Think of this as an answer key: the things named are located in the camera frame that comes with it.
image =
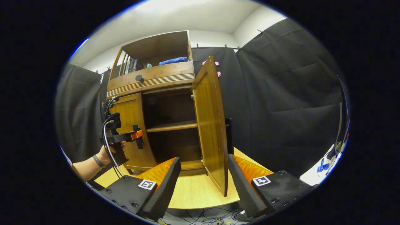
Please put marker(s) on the dark wristband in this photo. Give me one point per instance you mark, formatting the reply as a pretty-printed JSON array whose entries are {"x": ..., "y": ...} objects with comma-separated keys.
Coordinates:
[{"x": 99, "y": 161}]

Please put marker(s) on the blue book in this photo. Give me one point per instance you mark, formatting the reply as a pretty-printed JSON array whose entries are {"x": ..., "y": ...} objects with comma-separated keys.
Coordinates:
[{"x": 136, "y": 64}]

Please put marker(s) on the blue plastic clip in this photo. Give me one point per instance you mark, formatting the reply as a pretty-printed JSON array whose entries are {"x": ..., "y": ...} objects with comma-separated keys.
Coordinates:
[{"x": 322, "y": 165}]

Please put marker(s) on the wooden drawer with black knob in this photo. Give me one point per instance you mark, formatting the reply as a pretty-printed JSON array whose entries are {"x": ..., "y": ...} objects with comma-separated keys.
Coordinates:
[{"x": 162, "y": 76}]

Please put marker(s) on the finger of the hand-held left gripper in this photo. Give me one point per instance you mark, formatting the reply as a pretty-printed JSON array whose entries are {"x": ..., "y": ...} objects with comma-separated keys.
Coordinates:
[{"x": 137, "y": 135}]

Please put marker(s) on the grey book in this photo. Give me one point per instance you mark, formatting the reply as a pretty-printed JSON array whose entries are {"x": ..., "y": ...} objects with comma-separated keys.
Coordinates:
[{"x": 127, "y": 66}]

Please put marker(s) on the wooden shoe cabinet door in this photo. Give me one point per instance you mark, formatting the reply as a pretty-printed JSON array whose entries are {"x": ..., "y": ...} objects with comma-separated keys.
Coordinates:
[
  {"x": 209, "y": 125},
  {"x": 131, "y": 112}
]

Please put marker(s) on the folded blue towel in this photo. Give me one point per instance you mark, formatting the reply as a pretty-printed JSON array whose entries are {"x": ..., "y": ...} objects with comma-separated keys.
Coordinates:
[{"x": 173, "y": 61}]

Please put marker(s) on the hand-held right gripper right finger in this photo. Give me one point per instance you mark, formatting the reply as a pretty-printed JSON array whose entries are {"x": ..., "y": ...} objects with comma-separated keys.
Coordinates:
[{"x": 243, "y": 190}]

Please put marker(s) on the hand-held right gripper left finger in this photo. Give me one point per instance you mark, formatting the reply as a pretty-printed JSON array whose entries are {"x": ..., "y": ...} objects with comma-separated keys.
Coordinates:
[{"x": 165, "y": 190}]

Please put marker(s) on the wooden double-door shoe cabinet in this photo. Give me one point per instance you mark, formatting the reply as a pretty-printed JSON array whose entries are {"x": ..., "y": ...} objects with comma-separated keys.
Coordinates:
[{"x": 162, "y": 47}]

